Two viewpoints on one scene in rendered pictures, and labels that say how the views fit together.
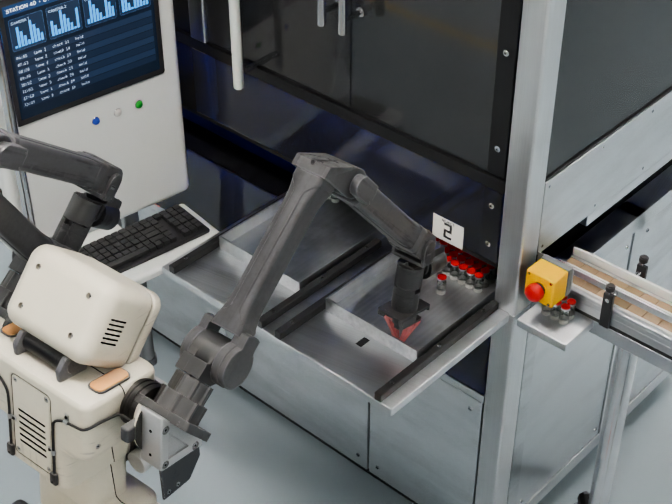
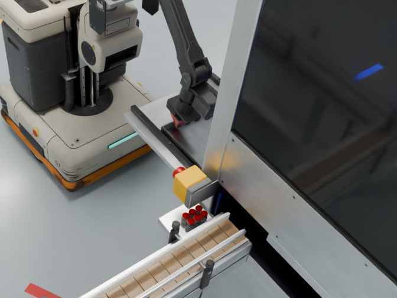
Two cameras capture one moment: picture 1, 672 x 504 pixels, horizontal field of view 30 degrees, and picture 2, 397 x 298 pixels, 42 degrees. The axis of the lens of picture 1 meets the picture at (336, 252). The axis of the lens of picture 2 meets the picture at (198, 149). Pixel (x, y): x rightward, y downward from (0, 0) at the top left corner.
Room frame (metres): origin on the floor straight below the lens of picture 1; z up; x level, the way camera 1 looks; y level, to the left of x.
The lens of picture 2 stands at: (2.10, -1.34, 2.06)
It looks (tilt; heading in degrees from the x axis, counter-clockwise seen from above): 46 degrees down; 91
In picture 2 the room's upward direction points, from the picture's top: 11 degrees clockwise
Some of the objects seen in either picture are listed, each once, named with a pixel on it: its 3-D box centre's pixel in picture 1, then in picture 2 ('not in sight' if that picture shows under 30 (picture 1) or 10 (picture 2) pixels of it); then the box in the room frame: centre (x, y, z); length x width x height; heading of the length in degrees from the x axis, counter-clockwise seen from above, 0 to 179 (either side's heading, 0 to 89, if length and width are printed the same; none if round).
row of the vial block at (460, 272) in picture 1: (450, 268); not in sight; (2.25, -0.26, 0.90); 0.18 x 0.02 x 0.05; 48
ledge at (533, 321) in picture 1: (558, 319); (191, 226); (2.11, -0.49, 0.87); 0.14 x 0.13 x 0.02; 138
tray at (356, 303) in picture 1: (420, 293); (226, 147); (2.17, -0.19, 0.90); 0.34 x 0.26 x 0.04; 138
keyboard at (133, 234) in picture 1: (126, 246); not in sight; (2.45, 0.51, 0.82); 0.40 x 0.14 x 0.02; 130
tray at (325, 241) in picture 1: (309, 232); not in sight; (2.40, 0.06, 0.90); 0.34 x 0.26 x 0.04; 138
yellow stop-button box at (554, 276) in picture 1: (548, 281); (191, 185); (2.09, -0.45, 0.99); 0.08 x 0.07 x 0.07; 138
